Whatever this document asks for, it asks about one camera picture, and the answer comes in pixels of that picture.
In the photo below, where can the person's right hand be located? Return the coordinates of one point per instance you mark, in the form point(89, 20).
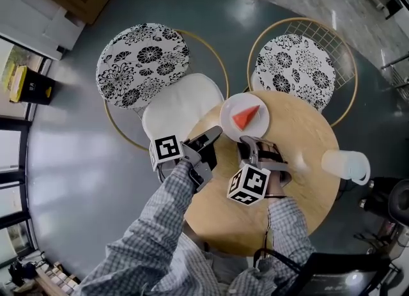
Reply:
point(278, 173)

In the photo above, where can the person's right forearm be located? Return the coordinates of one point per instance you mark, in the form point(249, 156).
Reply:
point(287, 224)

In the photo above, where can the white round plate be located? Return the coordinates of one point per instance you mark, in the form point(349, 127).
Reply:
point(230, 128)

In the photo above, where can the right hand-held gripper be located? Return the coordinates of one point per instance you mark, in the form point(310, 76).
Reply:
point(249, 184)

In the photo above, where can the red watermelon slice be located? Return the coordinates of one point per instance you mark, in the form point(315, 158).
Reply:
point(244, 118)

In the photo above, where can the floral cushion gold frame chair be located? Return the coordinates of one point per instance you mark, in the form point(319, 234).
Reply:
point(297, 64)
point(137, 64)

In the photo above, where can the black tablet screen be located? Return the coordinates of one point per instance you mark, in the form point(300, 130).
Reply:
point(345, 282)

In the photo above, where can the person's left forearm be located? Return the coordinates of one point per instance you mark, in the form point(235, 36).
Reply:
point(159, 224)

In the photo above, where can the white flat panel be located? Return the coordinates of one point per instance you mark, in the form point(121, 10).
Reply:
point(35, 29)

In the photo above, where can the white table with metal frame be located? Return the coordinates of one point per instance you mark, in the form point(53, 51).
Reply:
point(396, 61)

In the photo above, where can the white pitcher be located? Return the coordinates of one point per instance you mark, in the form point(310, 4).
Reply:
point(335, 163)

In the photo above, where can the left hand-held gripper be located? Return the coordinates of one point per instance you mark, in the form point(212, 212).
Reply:
point(199, 158)

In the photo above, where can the round wooden table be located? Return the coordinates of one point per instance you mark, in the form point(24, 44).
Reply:
point(223, 214)

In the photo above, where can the black bin with yellow lid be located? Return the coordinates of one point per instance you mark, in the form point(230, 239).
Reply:
point(35, 87)

